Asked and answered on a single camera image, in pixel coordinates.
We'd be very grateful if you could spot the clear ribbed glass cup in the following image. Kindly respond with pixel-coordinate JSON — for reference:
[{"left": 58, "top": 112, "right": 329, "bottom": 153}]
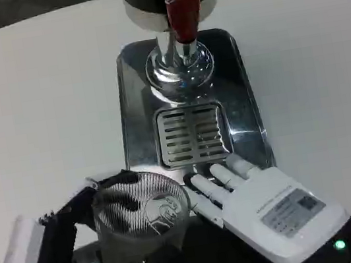
[{"left": 86, "top": 164, "right": 201, "bottom": 263}]

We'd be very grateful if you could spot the dark robot torso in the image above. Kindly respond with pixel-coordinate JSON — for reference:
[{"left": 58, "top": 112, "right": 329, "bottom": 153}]
[{"left": 61, "top": 199, "right": 294, "bottom": 263}]

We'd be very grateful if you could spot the black steel drink dispenser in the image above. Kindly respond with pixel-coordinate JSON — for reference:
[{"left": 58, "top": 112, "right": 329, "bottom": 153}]
[{"left": 121, "top": 0, "right": 236, "bottom": 111}]

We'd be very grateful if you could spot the red dispenser tap handle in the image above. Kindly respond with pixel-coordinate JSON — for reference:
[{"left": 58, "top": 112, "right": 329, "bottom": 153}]
[{"left": 164, "top": 0, "right": 210, "bottom": 47}]

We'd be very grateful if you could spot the steel drip tray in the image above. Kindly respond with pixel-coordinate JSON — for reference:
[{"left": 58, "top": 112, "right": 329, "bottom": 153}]
[{"left": 104, "top": 21, "right": 278, "bottom": 198}]

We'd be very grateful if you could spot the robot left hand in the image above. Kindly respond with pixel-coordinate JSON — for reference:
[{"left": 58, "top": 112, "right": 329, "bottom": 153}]
[{"left": 0, "top": 163, "right": 176, "bottom": 263}]

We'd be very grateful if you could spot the slotted steel drip grid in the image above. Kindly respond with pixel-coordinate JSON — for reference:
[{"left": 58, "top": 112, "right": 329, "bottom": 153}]
[{"left": 151, "top": 98, "right": 236, "bottom": 172}]

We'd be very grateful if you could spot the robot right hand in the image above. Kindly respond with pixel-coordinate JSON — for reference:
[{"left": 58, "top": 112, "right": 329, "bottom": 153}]
[{"left": 180, "top": 135, "right": 351, "bottom": 263}]

